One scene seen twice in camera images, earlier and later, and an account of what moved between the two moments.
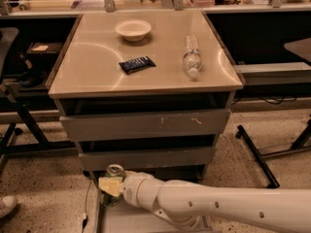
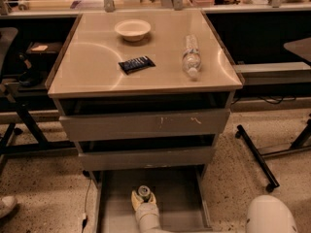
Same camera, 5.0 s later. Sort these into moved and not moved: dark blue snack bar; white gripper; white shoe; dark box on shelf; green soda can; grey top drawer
Moved: white gripper; green soda can
Not moved: dark blue snack bar; dark box on shelf; grey top drawer; white shoe
